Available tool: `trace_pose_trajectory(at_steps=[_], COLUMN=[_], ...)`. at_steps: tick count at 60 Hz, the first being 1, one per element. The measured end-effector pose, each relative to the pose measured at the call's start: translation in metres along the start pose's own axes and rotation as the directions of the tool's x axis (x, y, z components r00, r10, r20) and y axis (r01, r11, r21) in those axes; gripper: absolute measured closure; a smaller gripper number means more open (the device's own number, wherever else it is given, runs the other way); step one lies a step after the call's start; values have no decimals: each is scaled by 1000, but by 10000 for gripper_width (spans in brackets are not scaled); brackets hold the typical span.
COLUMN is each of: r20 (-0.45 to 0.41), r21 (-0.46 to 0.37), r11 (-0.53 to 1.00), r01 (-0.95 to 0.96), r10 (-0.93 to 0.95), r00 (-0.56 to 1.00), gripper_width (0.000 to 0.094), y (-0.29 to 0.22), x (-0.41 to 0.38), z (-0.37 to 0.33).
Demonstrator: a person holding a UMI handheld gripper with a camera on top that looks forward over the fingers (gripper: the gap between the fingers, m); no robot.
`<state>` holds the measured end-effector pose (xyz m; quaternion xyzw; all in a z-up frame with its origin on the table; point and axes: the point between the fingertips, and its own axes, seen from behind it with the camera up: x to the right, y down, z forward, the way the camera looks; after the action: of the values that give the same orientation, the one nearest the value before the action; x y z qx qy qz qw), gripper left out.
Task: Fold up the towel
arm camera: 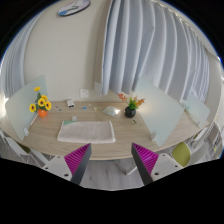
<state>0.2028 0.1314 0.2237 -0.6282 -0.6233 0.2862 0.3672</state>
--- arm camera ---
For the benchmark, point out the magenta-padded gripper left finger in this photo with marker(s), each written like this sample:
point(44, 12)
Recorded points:
point(77, 158)

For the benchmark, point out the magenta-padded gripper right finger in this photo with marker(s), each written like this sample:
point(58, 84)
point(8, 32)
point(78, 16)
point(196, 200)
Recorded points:
point(146, 160)

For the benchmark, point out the beige towel with green edge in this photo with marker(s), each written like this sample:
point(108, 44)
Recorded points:
point(86, 132)

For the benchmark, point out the green chair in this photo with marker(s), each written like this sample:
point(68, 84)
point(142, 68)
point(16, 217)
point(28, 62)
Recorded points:
point(181, 154)

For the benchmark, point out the small white card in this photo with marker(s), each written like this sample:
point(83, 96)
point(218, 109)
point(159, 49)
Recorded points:
point(74, 118)

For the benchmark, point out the small blue sticker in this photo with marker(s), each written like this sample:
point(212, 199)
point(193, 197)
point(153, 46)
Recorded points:
point(83, 108)

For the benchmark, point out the orange flowers in black vase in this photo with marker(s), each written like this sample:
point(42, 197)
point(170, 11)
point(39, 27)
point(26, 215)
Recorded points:
point(130, 110)

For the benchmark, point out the pale yellow sticker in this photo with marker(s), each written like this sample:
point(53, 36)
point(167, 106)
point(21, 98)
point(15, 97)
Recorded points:
point(96, 108)

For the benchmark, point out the large frosted desk divider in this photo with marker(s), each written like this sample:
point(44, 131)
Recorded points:
point(156, 106)
point(23, 106)

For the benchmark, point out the white chair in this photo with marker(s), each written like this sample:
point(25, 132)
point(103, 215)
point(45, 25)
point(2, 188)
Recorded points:
point(15, 148)

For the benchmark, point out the sunflowers in orange vase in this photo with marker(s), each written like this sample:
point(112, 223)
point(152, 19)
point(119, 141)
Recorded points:
point(41, 104)

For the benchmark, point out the pale grey pleated curtain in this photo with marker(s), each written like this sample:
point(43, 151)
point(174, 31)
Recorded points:
point(150, 50)
point(16, 66)

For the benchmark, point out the round wall clock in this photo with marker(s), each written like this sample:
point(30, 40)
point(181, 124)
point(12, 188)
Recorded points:
point(74, 7)

